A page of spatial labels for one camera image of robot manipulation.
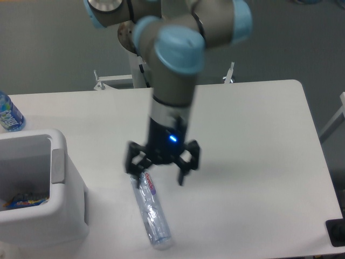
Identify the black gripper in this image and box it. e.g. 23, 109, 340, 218
125, 117, 201, 189

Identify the clear crushed water bottle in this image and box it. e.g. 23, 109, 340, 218
130, 169, 172, 250

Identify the blue snack wrapper bag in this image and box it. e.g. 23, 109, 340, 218
3, 193, 50, 209

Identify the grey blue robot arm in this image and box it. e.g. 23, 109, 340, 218
84, 1, 253, 185

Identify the white plastic trash can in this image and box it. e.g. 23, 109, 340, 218
1, 129, 89, 247

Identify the blue labelled drink bottle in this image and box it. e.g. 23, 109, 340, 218
1, 91, 26, 132

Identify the black clamp at table edge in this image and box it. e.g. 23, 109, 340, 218
326, 219, 344, 247

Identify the black cable on pedestal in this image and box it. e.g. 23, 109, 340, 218
137, 53, 151, 88

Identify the white pedestal base bracket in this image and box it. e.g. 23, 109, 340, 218
93, 62, 236, 91

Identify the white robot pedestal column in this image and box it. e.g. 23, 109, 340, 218
118, 21, 151, 88

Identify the white frame at right edge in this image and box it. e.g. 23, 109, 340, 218
319, 92, 344, 144

